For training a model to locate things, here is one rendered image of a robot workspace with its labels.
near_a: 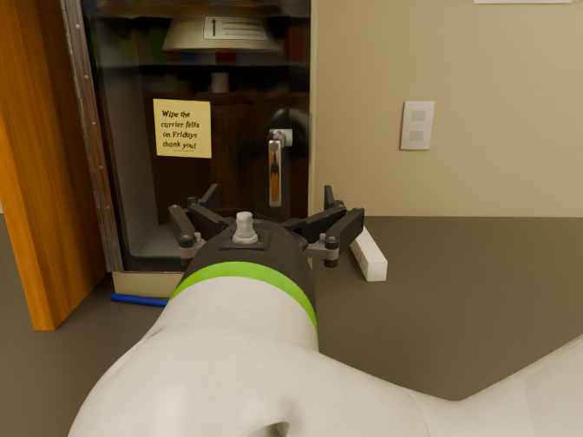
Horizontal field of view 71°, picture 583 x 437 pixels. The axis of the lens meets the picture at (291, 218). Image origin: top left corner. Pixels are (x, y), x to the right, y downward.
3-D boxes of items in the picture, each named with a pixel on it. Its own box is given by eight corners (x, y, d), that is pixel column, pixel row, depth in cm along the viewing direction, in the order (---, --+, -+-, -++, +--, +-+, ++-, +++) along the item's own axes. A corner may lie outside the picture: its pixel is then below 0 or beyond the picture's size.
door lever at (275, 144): (286, 196, 59) (268, 196, 59) (285, 129, 55) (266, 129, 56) (284, 208, 54) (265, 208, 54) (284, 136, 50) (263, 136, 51)
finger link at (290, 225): (262, 225, 35) (274, 230, 34) (339, 197, 43) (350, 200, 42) (263, 265, 37) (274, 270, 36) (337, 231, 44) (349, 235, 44)
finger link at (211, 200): (208, 227, 44) (201, 227, 44) (219, 206, 51) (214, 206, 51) (206, 201, 43) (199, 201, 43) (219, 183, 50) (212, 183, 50)
